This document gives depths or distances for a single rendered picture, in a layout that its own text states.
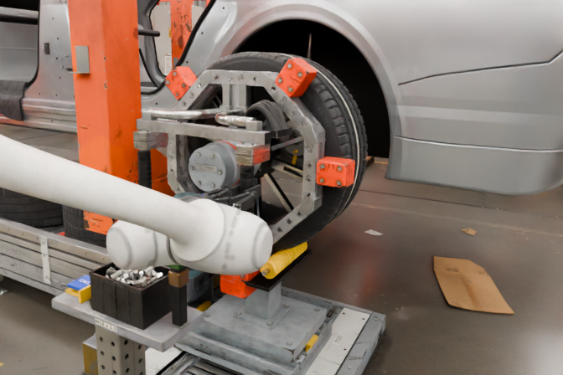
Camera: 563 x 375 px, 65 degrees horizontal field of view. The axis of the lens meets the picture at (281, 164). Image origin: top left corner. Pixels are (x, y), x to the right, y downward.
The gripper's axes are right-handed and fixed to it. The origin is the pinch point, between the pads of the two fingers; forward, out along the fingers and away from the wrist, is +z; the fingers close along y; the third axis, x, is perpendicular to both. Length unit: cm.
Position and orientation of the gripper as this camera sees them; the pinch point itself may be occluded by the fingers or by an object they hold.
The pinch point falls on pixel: (245, 192)
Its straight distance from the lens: 111.2
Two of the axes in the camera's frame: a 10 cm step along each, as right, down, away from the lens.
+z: 4.6, -1.8, 8.7
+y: 8.9, 1.2, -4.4
